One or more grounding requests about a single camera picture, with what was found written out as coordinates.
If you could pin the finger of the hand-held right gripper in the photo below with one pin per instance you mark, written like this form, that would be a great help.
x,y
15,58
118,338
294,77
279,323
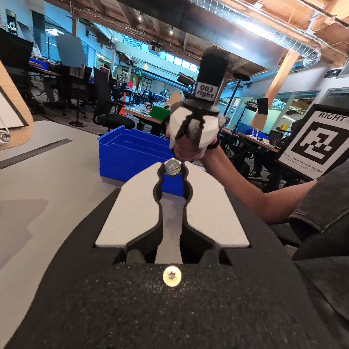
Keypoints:
x,y
210,129
178,120

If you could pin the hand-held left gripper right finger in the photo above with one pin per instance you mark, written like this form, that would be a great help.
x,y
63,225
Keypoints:
x,y
215,215

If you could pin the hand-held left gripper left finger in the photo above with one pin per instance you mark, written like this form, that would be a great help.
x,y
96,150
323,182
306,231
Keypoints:
x,y
128,215

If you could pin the steel hex bolt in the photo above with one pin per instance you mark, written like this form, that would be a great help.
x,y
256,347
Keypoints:
x,y
172,167

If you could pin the blue plastic bin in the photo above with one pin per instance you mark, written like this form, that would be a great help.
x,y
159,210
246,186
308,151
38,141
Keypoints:
x,y
131,155

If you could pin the person's right forearm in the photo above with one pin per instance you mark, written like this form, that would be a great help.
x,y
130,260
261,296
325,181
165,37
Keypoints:
x,y
259,196

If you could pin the grey desk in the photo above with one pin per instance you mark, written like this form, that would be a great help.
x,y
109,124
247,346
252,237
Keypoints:
x,y
54,190

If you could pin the person's right hand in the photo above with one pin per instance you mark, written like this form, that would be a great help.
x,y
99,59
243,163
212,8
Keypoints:
x,y
188,150

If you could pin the green plastic bin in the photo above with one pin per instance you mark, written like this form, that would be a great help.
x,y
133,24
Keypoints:
x,y
160,113

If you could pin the tan cardboard board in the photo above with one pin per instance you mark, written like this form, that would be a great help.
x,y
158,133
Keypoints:
x,y
175,100

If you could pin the hanging black monitor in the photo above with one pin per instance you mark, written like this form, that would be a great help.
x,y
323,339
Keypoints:
x,y
186,79

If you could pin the black light stand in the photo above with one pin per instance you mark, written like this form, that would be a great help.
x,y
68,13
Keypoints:
x,y
234,90

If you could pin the wooden background table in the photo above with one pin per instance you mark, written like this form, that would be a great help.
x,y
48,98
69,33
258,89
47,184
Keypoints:
x,y
253,137

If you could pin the tan and black board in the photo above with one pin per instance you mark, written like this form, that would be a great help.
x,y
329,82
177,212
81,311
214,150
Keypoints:
x,y
260,114

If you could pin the ceiling projector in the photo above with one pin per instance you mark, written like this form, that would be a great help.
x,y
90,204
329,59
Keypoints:
x,y
155,47

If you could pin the black framed marker sign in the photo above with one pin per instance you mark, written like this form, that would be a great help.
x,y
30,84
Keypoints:
x,y
316,141

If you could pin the wooden document stand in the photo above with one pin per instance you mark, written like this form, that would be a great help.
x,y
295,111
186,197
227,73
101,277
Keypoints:
x,y
16,109

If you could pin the printed instruction sheet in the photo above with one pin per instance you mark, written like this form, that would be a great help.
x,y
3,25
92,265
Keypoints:
x,y
6,114

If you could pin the corrugated silver duct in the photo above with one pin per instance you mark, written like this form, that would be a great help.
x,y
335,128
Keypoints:
x,y
272,35

